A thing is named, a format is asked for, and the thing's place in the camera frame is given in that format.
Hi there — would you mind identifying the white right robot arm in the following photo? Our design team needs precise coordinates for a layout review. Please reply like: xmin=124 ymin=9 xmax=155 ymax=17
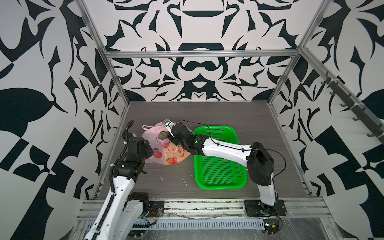
xmin=163 ymin=119 xmax=279 ymax=217

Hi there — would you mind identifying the white slotted cable duct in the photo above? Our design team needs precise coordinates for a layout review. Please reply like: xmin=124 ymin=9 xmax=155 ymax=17
xmin=132 ymin=219 xmax=265 ymax=231

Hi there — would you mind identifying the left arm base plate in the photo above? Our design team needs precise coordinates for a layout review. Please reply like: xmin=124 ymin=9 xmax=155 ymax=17
xmin=144 ymin=201 xmax=165 ymax=218

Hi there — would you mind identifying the green plastic perforated basket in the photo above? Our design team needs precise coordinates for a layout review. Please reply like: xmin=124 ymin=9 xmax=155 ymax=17
xmin=194 ymin=126 xmax=248 ymax=191

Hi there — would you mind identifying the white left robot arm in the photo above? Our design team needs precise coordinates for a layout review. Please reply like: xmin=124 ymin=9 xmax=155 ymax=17
xmin=84 ymin=120 xmax=154 ymax=240

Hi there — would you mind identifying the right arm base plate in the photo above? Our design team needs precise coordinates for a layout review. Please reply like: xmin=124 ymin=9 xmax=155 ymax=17
xmin=244 ymin=199 xmax=287 ymax=218

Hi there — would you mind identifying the pink plastic bag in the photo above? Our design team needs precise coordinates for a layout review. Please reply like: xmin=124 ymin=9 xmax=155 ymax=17
xmin=142 ymin=123 xmax=191 ymax=165

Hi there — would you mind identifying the aluminium frame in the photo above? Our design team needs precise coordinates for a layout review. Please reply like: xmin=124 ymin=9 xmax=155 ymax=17
xmin=71 ymin=0 xmax=384 ymax=240

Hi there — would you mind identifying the grey hook rail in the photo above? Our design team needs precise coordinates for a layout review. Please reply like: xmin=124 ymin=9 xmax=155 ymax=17
xmin=320 ymin=70 xmax=384 ymax=139

